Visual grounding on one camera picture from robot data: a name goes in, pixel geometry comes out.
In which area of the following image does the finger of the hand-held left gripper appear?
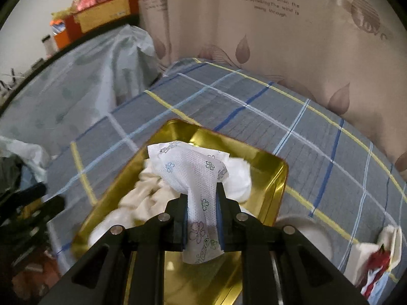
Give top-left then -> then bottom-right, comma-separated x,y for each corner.
0,181 -> 47,208
13,195 -> 66,229

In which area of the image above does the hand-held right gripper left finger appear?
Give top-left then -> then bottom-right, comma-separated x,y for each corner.
38,194 -> 190,305

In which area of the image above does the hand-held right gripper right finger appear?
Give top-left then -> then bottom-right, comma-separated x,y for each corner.
215,181 -> 371,305

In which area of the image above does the white cloth with gold print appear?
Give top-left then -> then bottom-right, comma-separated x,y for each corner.
219,156 -> 255,218

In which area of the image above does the cream cloth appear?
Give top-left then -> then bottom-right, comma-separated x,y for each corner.
87,159 -> 188,245

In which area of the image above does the floral white wrapper packet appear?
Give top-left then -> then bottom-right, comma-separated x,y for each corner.
147,140 -> 230,265

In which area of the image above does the gold tin box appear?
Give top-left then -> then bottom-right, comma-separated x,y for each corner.
70,119 -> 289,305

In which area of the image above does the yellow-trimmed white cloth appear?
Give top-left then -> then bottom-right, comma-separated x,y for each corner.
378,224 -> 403,267

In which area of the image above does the white plastic bag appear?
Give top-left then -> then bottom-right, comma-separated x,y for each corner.
0,135 -> 50,178

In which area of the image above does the stainless steel bowl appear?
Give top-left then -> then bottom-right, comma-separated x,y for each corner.
272,214 -> 334,280

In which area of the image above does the translucent plastic cover sheet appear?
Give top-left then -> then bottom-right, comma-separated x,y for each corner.
0,25 -> 159,147

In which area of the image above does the orange box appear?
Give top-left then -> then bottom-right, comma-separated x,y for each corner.
52,19 -> 70,51

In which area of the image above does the red and white star cloth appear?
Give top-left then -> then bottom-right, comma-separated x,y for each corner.
351,243 -> 393,296

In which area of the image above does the beige leaf-print curtain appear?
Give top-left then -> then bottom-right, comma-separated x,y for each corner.
138,0 -> 407,181

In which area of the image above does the red and yellow box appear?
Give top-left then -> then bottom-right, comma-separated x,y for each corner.
64,0 -> 139,34

